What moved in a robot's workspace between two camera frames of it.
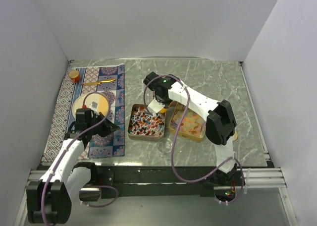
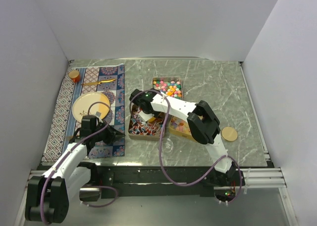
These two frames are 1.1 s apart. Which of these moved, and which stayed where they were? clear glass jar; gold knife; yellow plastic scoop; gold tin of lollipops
Moved: yellow plastic scoop
Stayed: gold knife; clear glass jar; gold tin of lollipops
